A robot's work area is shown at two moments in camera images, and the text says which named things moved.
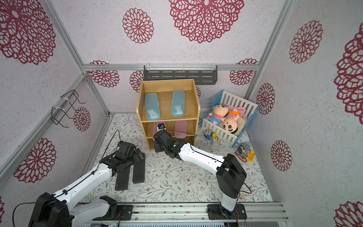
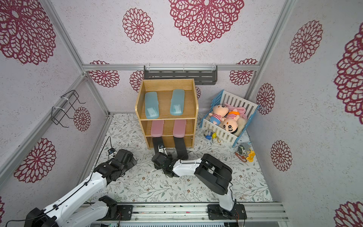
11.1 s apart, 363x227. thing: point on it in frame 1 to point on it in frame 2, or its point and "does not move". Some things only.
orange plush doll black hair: [230, 123] does not move
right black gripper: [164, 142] to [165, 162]
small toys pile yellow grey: [245, 155] does not move
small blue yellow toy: [213, 135] does not move
